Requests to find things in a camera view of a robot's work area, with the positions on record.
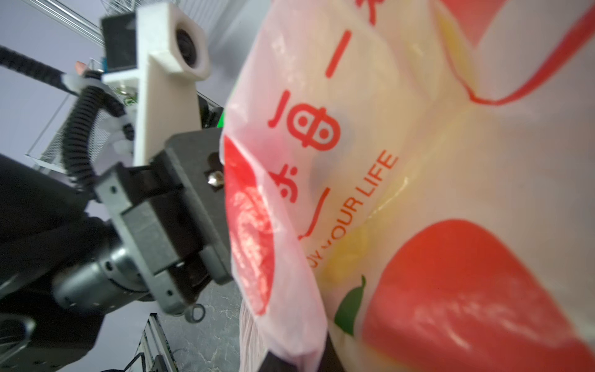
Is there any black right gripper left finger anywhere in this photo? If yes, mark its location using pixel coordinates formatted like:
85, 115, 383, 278
258, 352, 298, 372

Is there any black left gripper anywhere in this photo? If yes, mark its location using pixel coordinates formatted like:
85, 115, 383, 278
95, 128, 232, 315

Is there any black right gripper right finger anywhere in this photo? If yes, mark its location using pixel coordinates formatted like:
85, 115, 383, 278
318, 333, 346, 372

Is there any pink peach printed bag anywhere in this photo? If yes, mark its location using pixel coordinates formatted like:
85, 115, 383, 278
221, 1, 594, 371

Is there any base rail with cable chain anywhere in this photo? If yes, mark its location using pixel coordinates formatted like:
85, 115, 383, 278
104, 312, 179, 372

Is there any black corrugated cable conduit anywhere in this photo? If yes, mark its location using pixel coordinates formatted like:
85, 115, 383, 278
0, 43, 136, 194

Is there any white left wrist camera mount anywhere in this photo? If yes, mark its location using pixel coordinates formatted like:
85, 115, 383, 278
103, 2, 211, 166

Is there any aluminium frame profile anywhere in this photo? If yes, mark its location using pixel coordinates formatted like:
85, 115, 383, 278
23, 0, 104, 47

